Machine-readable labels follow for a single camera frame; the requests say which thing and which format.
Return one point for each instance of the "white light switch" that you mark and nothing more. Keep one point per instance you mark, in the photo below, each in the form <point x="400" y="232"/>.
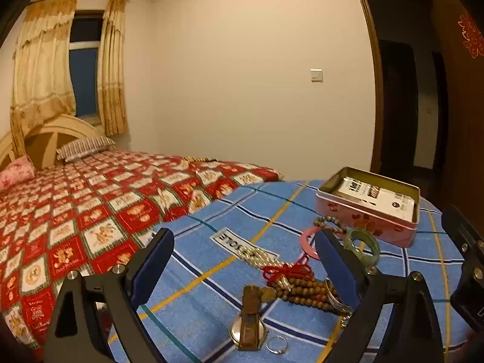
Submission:
<point x="316" y="75"/>

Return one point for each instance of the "small round brass pendant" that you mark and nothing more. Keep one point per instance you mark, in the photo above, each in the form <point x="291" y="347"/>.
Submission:
<point x="267" y="294"/>

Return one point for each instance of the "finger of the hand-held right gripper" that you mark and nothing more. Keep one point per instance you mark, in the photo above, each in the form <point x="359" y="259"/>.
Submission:
<point x="459" y="230"/>

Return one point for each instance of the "pink floral pillow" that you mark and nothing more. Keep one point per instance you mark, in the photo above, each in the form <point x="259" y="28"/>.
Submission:
<point x="15" y="172"/>

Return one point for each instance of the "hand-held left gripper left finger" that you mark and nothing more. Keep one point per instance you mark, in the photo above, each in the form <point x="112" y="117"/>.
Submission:
<point x="151" y="264"/>

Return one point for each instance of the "red bear-print bedspread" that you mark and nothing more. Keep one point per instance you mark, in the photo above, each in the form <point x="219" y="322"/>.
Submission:
<point x="94" y="215"/>

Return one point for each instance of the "pink tin box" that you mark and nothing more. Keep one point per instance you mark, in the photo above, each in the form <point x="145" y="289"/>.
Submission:
<point x="372" y="225"/>

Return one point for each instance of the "wide yellow patterned curtain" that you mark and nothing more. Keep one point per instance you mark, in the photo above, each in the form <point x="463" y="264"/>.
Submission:
<point x="41" y="64"/>

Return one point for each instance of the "red paper-cut decoration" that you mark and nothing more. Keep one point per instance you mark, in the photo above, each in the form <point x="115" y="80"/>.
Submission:
<point x="470" y="36"/>

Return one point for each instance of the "cream wooden headboard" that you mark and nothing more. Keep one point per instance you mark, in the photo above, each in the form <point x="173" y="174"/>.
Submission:
<point x="56" y="128"/>

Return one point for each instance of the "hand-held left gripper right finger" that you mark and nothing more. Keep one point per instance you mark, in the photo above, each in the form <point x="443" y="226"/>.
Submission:
<point x="334" y="261"/>

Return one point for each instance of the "brown door frame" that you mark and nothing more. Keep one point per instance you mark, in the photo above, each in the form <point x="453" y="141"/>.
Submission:
<point x="368" y="45"/>

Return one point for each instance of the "blue plaid blanket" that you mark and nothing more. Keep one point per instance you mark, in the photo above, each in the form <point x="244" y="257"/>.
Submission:
<point x="227" y="211"/>

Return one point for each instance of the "brown wooden door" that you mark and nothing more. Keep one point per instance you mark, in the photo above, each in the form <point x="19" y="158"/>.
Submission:
<point x="461" y="121"/>

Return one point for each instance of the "striped pillow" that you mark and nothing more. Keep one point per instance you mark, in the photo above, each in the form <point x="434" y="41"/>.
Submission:
<point x="85" y="147"/>

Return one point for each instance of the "pink bangle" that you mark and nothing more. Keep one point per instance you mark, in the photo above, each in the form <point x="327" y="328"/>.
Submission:
<point x="304" y="242"/>

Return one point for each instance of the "window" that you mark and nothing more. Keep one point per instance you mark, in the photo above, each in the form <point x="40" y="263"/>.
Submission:
<point x="86" y="75"/>

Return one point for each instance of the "narrow yellow patterned curtain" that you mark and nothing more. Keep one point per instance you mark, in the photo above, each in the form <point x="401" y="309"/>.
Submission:
<point x="112" y="68"/>

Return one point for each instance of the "green jade bangle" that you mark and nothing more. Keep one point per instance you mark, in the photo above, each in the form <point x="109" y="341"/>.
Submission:
<point x="372" y="247"/>

